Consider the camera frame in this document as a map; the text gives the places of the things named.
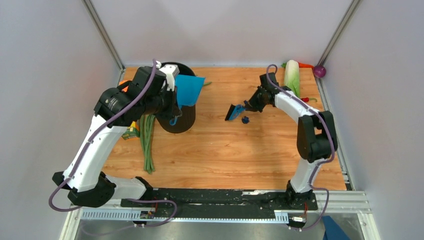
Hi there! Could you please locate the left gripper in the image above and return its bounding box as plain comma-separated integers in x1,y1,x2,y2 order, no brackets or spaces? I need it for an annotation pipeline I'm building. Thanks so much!
143,84,182,121

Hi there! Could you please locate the blue dustpan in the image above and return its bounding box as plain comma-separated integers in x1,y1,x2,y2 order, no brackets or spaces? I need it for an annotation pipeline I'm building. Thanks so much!
169,74,206,125

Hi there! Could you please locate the blue hand brush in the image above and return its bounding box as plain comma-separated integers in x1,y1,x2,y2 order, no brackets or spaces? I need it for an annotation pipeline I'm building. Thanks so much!
224,104,245,121

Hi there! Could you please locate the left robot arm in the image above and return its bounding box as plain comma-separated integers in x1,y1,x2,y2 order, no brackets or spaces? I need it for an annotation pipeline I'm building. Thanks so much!
52,61,181,210

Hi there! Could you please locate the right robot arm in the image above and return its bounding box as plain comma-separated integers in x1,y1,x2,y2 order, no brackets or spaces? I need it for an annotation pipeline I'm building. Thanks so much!
244,72,337,210

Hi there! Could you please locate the green bean bundle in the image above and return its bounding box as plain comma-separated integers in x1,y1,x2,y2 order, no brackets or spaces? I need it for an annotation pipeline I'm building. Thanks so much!
139,115,156,175

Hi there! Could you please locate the napa cabbage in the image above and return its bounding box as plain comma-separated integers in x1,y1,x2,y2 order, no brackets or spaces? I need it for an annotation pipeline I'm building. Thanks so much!
284,59,301,98

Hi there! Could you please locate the black trash bucket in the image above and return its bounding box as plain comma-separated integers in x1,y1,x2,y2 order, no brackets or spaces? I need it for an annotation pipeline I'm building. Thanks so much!
156,61,196,134

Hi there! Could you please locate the orange juice carton back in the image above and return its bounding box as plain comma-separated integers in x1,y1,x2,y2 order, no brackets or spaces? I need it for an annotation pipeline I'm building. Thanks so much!
117,80,132,93

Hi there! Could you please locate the orange juice carton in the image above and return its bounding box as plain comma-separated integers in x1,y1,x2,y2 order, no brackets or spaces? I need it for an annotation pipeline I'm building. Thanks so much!
121,121,140,140
117,80,132,93

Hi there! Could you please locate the red chili pepper right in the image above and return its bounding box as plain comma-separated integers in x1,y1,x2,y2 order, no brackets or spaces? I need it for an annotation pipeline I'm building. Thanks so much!
301,97,318,103

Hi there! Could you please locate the orange juice carton front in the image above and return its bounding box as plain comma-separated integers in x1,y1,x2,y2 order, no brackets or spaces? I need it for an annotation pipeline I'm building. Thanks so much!
121,121,140,140

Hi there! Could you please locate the carrot at right corner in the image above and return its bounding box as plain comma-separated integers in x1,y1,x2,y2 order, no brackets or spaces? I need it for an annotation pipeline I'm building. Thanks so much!
298,62,314,69

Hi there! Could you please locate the purple onion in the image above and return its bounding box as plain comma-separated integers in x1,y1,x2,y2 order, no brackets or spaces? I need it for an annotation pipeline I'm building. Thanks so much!
312,65,327,78

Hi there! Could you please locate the blue cloth at bottom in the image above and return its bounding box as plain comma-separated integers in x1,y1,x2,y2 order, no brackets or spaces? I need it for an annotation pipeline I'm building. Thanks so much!
321,216,350,240

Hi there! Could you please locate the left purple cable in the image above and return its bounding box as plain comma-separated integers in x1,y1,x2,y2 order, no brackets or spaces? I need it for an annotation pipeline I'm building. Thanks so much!
48,58,178,229

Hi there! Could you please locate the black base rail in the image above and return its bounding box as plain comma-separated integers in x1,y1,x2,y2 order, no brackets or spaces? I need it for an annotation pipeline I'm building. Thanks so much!
120,188,318,217

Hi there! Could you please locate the white slotted cable duct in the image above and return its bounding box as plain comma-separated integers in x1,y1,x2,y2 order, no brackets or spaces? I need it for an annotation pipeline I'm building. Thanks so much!
80,208,289,224

